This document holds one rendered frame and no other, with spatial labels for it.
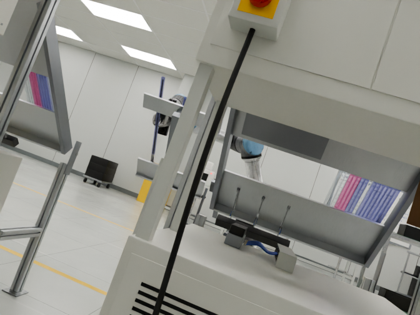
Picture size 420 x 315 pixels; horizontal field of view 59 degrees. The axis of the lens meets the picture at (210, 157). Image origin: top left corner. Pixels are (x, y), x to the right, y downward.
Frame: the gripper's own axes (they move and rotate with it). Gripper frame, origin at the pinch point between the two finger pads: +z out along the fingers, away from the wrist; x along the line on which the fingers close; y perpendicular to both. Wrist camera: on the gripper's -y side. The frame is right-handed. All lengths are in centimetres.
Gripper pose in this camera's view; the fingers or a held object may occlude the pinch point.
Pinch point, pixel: (157, 125)
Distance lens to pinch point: 167.6
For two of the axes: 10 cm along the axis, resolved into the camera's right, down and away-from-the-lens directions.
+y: 2.6, -8.5, -4.6
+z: -2.2, 4.2, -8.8
